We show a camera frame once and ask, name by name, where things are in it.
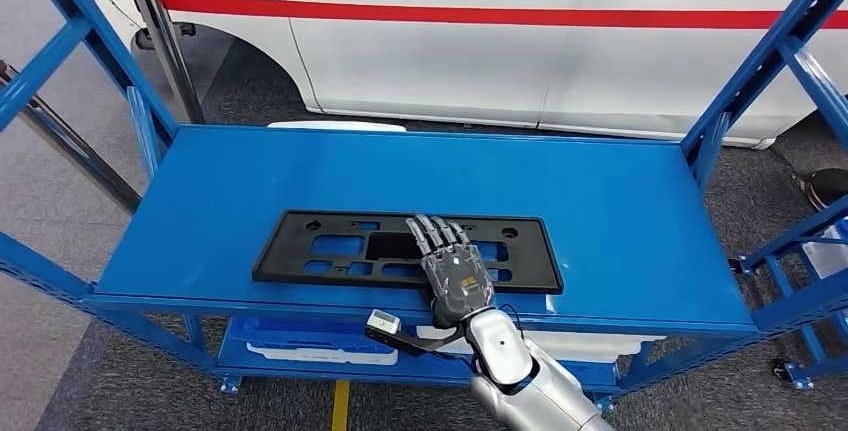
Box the black plastic plate frame part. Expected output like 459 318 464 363
251 209 565 295

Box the white car with red stripe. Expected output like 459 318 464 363
69 0 848 150

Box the blue metal shelf rack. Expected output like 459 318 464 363
0 0 848 414
728 199 848 392

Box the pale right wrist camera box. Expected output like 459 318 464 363
365 309 458 358

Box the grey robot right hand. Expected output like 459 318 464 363
405 213 497 330

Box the dark round floor base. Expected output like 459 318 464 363
790 167 848 213

